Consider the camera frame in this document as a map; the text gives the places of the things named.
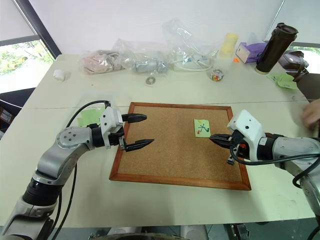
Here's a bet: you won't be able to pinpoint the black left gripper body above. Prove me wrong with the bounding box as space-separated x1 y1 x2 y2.
108 124 127 152

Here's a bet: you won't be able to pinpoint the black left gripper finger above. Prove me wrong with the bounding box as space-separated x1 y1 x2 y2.
121 113 148 124
124 138 156 153

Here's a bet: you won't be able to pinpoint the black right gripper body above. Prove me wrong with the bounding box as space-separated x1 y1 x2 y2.
226 130 249 166

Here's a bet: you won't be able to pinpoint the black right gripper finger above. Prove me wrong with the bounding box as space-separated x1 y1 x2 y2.
209 133 235 142
211 138 234 149

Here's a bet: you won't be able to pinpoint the green paper note with drawing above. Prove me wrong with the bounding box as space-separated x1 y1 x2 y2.
193 118 212 138

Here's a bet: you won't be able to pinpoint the wood framed cork board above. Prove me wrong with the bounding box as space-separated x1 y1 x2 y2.
108 101 252 192

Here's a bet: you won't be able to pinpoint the green sticky note pad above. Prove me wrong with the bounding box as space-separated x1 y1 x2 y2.
77 107 106 127

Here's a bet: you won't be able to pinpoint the small jar with colourful pins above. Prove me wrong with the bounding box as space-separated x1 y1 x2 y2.
208 58 230 83

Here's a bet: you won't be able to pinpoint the person's bare hand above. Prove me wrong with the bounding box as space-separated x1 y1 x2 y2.
300 98 320 131

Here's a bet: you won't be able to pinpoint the clear bag with bottle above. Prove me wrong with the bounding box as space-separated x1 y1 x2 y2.
111 38 172 75

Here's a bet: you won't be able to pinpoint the bagged pink cloth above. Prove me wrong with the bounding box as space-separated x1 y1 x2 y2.
79 48 124 75

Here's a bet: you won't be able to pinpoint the loose green paper notes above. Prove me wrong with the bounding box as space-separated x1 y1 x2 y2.
265 72 300 91

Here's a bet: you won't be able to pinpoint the white tape roll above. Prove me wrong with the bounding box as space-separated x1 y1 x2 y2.
52 68 67 82

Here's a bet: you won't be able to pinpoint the purple tissue box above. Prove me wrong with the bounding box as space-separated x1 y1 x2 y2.
234 41 268 64

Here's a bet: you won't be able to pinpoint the dark purple bag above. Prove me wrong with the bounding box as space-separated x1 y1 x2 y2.
278 50 310 82

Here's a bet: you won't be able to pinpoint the dark brown travel tumbler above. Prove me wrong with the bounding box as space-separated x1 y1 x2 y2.
255 22 299 76

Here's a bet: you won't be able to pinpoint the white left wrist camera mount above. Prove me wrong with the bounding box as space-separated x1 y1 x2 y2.
99 105 124 150

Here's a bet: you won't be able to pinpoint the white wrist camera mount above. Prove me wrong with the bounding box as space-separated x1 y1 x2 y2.
226 109 267 161
99 105 124 150

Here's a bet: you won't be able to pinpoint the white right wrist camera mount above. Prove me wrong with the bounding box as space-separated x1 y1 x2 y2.
226 109 267 161

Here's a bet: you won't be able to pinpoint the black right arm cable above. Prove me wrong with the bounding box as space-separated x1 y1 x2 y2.
231 151 320 240

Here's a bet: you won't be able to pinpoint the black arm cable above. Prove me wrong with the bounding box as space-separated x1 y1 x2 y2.
49 100 112 240
231 151 320 240

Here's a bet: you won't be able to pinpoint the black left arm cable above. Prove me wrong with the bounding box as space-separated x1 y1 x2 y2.
49 100 112 240

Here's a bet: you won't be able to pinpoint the clear bag with white cable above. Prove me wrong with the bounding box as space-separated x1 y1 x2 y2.
161 17 222 73

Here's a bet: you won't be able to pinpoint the dark window frame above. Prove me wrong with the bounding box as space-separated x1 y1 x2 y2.
15 0 63 61

